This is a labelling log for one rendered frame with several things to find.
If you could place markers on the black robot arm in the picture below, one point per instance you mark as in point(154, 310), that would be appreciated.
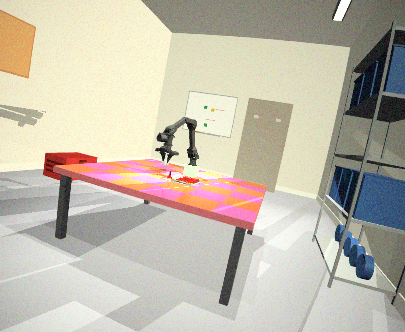
point(167, 136)

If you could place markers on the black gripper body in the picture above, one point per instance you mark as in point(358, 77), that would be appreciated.
point(174, 153)

